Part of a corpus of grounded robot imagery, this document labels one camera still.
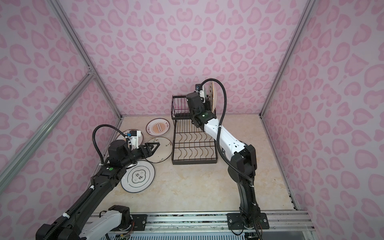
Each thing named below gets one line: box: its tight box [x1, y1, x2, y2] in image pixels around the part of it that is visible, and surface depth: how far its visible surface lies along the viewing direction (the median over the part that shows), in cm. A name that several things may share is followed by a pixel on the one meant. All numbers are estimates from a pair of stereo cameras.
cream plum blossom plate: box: [146, 137, 173, 163], surface depth 98 cm
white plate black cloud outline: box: [120, 160, 156, 194], surface depth 89 cm
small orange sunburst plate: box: [146, 118, 170, 137], surface depth 116 cm
